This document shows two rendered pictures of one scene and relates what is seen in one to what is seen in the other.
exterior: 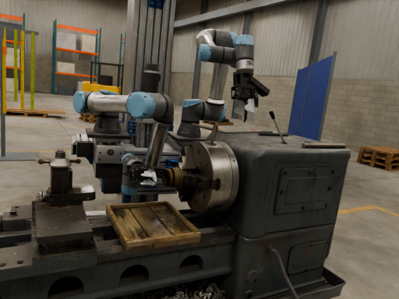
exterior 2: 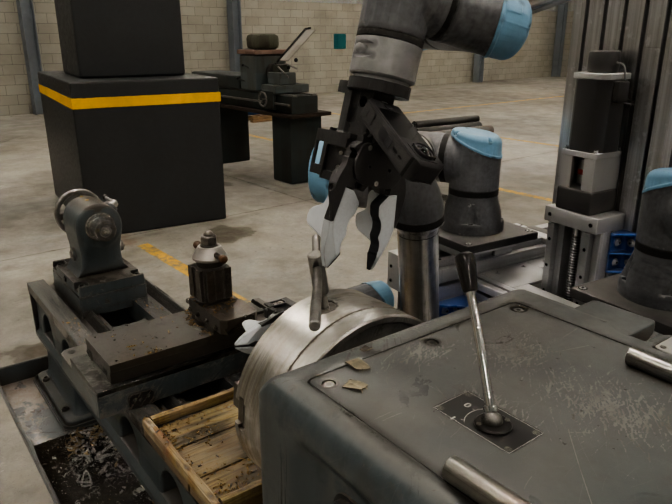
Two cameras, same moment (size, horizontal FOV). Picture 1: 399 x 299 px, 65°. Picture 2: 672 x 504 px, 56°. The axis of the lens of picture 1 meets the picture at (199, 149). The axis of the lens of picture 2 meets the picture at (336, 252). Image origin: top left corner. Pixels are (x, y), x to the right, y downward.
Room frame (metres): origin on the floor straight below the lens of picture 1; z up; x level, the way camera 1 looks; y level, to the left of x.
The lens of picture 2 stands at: (1.23, -0.88, 1.60)
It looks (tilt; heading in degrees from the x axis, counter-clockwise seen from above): 19 degrees down; 82
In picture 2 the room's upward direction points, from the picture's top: straight up
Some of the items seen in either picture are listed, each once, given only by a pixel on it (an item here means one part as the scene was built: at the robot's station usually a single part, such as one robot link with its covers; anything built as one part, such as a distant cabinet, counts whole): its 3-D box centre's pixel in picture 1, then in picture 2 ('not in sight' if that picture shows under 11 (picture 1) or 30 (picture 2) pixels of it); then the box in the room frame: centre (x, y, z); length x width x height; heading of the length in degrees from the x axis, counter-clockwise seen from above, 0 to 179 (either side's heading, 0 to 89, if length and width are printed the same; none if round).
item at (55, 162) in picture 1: (60, 161); (209, 251); (1.15, 0.52, 1.13); 0.08 x 0.08 x 0.03
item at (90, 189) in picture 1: (66, 196); (218, 312); (1.16, 0.50, 0.99); 0.20 x 0.10 x 0.05; 119
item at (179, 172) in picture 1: (174, 177); not in sight; (1.30, 0.09, 1.08); 0.09 x 0.09 x 0.09; 29
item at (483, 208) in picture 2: (107, 123); (472, 207); (1.77, 0.53, 1.21); 0.15 x 0.15 x 0.10
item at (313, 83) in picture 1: (303, 111); not in sight; (7.85, -2.45, 1.18); 4.12 x 0.80 x 2.35; 173
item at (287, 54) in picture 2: not in sight; (260, 99); (1.50, 7.15, 0.84); 2.28 x 0.91 x 1.67; 121
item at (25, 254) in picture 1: (45, 230); (177, 347); (1.06, 0.53, 0.90); 0.47 x 0.30 x 0.06; 29
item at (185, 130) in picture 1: (189, 127); (667, 268); (1.97, 0.08, 1.21); 0.15 x 0.15 x 0.10
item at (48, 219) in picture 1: (59, 214); (189, 333); (1.10, 0.49, 0.95); 0.43 x 0.17 x 0.05; 29
